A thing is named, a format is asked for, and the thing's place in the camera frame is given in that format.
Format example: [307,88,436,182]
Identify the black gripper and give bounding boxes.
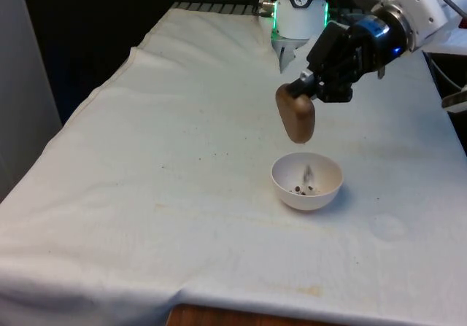
[287,12,407,104]

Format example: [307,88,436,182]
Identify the brown cup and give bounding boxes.
[274,82,317,145]

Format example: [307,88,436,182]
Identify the coffee beans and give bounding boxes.
[288,162,320,196]

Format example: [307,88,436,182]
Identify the white bowl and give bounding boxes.
[270,151,344,212]

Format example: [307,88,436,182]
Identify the grey roller conveyor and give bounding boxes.
[170,1,273,16]

